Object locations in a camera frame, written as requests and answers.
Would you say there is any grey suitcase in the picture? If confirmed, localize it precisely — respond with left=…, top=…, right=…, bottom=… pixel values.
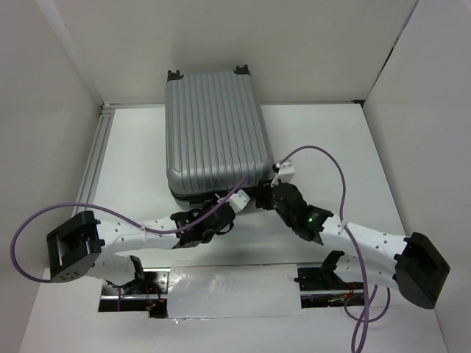
left=165, top=65, right=274, bottom=204

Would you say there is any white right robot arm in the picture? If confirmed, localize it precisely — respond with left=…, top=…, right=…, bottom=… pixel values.
left=255, top=161, right=450, bottom=309

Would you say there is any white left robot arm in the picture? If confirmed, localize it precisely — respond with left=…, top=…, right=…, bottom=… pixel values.
left=46, top=190, right=249, bottom=293

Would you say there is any white foil tape sheet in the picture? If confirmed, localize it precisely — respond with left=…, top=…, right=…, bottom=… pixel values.
left=167, top=264, right=302, bottom=319

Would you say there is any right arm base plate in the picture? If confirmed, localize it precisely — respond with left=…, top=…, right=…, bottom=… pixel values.
left=294, top=267, right=364, bottom=309

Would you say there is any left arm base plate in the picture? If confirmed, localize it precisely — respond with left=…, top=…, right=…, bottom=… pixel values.
left=98, top=268, right=171, bottom=319

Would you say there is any aluminium frame rail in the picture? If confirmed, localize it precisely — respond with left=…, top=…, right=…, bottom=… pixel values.
left=76, top=104, right=115, bottom=203

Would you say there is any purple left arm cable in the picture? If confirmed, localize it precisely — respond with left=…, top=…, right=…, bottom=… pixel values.
left=10, top=174, right=251, bottom=312

